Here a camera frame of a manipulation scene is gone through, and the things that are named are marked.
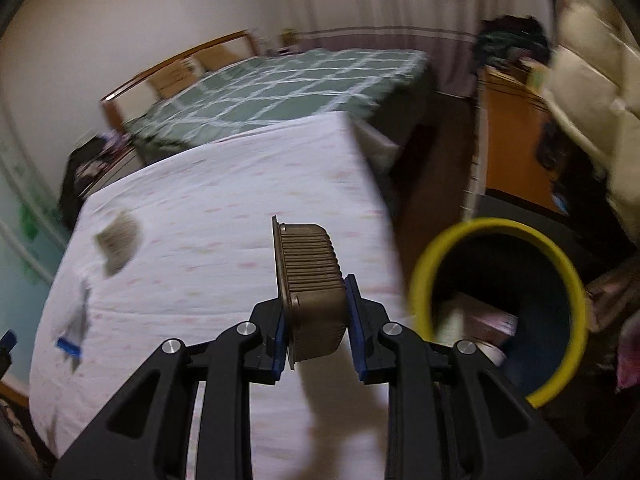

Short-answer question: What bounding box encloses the wooden desk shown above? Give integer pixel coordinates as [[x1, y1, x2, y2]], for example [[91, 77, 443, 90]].
[[482, 67, 571, 211]]

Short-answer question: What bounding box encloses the pale striped curtain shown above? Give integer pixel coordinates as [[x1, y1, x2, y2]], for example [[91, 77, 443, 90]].
[[285, 0, 556, 96]]

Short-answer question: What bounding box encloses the cream puffer jacket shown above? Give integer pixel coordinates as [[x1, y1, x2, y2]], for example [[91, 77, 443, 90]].
[[542, 0, 640, 233]]

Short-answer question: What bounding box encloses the white floral table cloth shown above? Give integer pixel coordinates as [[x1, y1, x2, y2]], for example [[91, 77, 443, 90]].
[[29, 111, 406, 480]]

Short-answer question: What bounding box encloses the dark green bed base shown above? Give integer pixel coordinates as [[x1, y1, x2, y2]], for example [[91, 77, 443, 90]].
[[380, 60, 437, 176]]

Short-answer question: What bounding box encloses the pink white carton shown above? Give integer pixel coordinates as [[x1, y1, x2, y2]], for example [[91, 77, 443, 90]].
[[435, 292, 518, 346]]

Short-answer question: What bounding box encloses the pile of dark clothes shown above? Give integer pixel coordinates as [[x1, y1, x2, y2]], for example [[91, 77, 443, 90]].
[[472, 15, 553, 68]]

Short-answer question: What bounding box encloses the bed with green checked quilt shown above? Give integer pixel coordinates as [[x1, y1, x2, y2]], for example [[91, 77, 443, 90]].
[[122, 49, 431, 148]]

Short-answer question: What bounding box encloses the pink floral cloth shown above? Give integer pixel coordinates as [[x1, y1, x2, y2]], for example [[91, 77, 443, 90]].
[[615, 330, 640, 393]]

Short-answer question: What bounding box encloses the yellow rimmed round bin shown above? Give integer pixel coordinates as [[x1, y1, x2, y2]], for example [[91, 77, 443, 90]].
[[407, 217, 587, 408]]

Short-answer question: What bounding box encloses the crumpled brown paper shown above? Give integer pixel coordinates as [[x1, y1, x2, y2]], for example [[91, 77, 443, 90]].
[[95, 210, 143, 277]]

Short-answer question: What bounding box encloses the brown ribbed plastic tray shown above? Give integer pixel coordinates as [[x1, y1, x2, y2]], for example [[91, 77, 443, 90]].
[[271, 215, 348, 372]]

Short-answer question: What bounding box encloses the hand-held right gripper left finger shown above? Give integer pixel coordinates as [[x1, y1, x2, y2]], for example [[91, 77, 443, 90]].
[[52, 297, 288, 480]]

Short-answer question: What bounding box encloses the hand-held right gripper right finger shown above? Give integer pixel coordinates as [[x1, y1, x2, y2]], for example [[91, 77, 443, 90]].
[[344, 274, 583, 480]]

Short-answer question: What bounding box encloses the beige textured handbag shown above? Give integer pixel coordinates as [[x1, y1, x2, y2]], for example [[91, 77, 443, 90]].
[[585, 270, 640, 333]]

